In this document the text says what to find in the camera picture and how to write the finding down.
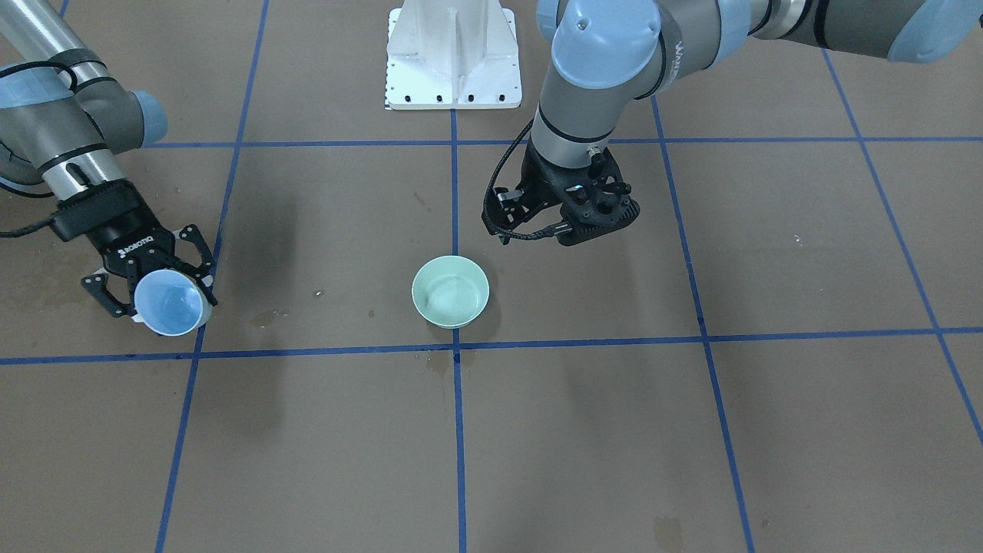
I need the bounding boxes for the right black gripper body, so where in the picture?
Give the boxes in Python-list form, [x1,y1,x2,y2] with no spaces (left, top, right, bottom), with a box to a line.
[51,180,183,279]

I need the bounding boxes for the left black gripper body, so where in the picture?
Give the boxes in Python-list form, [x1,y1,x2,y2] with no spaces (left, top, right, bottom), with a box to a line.
[513,144,641,246]

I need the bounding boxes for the light blue plastic cup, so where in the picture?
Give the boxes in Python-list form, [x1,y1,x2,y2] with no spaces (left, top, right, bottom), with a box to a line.
[134,269,212,336]

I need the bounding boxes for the mint green ceramic bowl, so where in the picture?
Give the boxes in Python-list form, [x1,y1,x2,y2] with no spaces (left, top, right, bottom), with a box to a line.
[411,255,489,329]

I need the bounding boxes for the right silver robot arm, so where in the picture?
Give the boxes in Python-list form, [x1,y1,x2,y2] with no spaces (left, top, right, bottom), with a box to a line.
[1,1,217,336]

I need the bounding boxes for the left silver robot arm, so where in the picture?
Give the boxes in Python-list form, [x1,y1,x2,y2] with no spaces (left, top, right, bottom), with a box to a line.
[482,1,982,246]

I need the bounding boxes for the brown paper table cover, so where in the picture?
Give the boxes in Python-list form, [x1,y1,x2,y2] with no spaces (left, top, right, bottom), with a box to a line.
[2,1,982,552]

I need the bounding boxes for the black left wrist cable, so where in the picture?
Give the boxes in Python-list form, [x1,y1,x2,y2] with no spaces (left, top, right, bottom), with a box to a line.
[482,119,573,247]

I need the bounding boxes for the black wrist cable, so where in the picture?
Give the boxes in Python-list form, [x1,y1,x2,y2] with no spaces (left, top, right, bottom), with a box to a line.
[0,60,81,239]
[482,119,573,247]

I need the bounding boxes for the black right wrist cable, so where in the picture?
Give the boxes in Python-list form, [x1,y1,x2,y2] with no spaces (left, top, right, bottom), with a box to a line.
[0,60,81,239]

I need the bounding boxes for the white camera mast base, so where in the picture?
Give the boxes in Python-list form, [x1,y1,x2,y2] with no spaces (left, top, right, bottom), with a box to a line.
[384,1,523,110]

